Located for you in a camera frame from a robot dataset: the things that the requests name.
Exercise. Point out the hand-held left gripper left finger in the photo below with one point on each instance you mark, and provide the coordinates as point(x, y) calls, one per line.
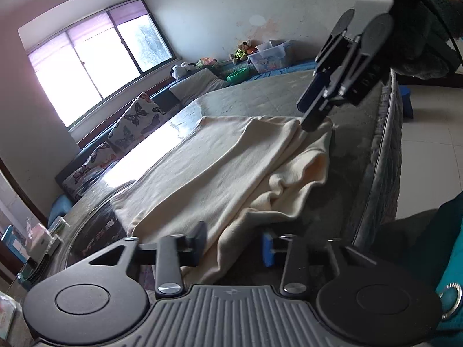
point(199, 245)

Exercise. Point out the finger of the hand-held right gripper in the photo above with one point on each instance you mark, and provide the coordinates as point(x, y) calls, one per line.
point(314, 119)
point(311, 92)

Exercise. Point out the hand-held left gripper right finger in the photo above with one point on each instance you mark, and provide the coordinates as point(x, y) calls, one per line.
point(269, 249)

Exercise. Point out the cream cloth garment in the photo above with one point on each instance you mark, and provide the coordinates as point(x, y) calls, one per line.
point(217, 159)

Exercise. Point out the person's right forearm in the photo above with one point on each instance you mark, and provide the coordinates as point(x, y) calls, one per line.
point(419, 43)

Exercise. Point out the clear plastic storage box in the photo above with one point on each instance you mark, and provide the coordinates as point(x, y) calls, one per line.
point(270, 58)

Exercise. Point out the grey quilted mattress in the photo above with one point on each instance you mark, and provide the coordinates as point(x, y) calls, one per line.
point(253, 92)

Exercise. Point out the green plastic basin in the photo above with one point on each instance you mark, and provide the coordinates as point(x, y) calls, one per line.
point(238, 75)

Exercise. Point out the brown teddy bear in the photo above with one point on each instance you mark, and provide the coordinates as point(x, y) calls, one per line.
point(243, 51)

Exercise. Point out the blue stool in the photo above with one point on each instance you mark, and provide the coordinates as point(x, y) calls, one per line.
point(407, 103)

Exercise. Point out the colourful plush toy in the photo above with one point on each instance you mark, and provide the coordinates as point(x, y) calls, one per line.
point(207, 62)

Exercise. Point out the grey cushion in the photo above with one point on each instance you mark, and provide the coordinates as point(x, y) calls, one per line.
point(197, 85)

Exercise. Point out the white panda plush toy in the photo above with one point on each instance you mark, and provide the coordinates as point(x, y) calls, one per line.
point(182, 70)

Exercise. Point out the butterfly print pillow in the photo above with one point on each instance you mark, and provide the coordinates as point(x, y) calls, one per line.
point(137, 121)
point(90, 170)

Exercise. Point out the person's dark grey garment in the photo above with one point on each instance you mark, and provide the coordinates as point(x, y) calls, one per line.
point(408, 242)

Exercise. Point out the pink tissue box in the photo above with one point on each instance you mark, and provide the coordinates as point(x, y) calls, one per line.
point(39, 240)

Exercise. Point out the person's teal garment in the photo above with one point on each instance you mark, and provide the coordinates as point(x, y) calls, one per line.
point(452, 253)

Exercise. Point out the window with purple blind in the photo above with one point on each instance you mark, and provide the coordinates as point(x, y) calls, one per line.
point(94, 58)

